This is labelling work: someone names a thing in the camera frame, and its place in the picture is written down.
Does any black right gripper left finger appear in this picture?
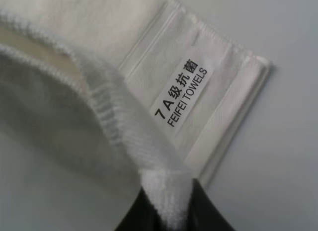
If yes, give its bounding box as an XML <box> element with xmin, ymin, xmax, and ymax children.
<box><xmin>119</xmin><ymin>188</ymin><xmax>160</xmax><ymax>231</ymax></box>

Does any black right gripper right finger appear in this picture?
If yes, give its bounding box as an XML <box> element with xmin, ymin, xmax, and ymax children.
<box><xmin>190</xmin><ymin>179</ymin><xmax>235</xmax><ymax>231</ymax></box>

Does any white towel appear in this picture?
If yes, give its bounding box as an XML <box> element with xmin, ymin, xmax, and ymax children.
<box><xmin>0</xmin><ymin>0</ymin><xmax>271</xmax><ymax>231</ymax></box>

